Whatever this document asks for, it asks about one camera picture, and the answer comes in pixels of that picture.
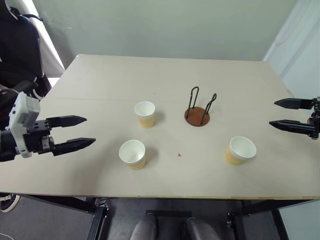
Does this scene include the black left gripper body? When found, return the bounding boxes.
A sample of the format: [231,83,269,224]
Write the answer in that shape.
[23,118,55,155]

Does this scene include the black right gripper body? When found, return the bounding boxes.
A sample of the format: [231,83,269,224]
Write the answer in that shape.
[308,96,320,141]

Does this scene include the black office chair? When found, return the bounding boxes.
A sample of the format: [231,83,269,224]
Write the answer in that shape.
[0,0,53,101]

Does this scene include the brown wire cup holder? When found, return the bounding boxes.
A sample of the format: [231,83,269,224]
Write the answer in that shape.
[184,86,218,128]

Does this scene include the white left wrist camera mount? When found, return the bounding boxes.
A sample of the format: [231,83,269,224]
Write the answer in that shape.
[8,91,41,159]

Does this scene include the black and white sneaker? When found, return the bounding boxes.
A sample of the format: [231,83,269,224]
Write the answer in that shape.
[0,193,21,214]

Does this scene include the black metal table frame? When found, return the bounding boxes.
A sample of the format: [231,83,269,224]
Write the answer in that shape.
[0,191,320,240]

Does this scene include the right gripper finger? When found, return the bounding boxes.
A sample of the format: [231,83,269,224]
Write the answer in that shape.
[268,119,315,137]
[273,97,314,111]

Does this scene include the dark grey rounded shape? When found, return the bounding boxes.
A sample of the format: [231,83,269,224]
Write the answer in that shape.
[184,217,221,240]
[129,214,158,240]

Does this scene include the yellow paper cup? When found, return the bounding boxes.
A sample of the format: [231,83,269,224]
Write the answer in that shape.
[133,100,156,129]
[223,135,258,167]
[118,139,147,171]

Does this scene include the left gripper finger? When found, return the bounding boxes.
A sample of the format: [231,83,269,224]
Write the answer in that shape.
[46,115,88,129]
[51,137,97,157]

